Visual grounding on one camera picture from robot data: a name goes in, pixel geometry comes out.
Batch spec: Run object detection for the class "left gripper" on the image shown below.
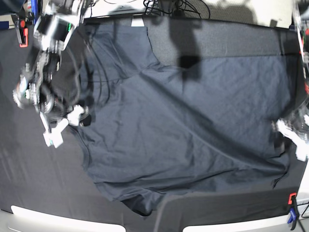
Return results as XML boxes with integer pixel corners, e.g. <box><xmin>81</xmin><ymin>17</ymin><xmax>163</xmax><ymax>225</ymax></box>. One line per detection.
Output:
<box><xmin>272</xmin><ymin>108</ymin><xmax>309</xmax><ymax>155</ymax></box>

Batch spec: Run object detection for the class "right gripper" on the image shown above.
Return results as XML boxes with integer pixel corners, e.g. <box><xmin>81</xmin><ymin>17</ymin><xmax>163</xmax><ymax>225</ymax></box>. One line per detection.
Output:
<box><xmin>39</xmin><ymin>94</ymin><xmax>93</xmax><ymax>126</ymax></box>

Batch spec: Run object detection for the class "dark grey t-shirt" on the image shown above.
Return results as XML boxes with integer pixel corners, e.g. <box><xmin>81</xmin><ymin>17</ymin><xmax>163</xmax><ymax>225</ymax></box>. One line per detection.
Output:
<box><xmin>74</xmin><ymin>25</ymin><xmax>298</xmax><ymax>216</ymax></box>

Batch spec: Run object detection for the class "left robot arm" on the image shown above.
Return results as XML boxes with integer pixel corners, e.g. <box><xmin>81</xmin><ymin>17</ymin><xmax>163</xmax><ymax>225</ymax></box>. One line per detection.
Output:
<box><xmin>275</xmin><ymin>0</ymin><xmax>309</xmax><ymax>161</ymax></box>

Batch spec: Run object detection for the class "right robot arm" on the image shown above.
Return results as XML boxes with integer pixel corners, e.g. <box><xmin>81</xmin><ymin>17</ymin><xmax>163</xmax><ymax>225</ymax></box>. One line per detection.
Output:
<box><xmin>13</xmin><ymin>0</ymin><xmax>91</xmax><ymax>126</ymax></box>

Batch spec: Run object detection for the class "red black clamp far left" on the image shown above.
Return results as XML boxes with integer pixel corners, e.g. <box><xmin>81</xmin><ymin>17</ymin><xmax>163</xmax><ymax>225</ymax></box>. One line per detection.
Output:
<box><xmin>14</xmin><ymin>19</ymin><xmax>28</xmax><ymax>48</ymax></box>

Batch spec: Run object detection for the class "red blue clamp near right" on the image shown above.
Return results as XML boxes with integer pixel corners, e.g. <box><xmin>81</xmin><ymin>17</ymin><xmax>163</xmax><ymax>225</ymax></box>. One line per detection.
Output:
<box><xmin>287</xmin><ymin>192</ymin><xmax>305</xmax><ymax>232</ymax></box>

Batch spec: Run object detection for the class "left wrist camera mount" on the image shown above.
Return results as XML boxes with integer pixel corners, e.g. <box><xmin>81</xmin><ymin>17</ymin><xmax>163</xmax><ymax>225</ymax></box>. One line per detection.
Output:
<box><xmin>276</xmin><ymin>120</ymin><xmax>309</xmax><ymax>161</ymax></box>

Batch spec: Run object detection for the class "black cable bundle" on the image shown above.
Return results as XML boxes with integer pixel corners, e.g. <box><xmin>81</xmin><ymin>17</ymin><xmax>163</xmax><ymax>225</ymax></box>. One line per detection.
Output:
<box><xmin>82</xmin><ymin>0</ymin><xmax>211</xmax><ymax>19</ymax></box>

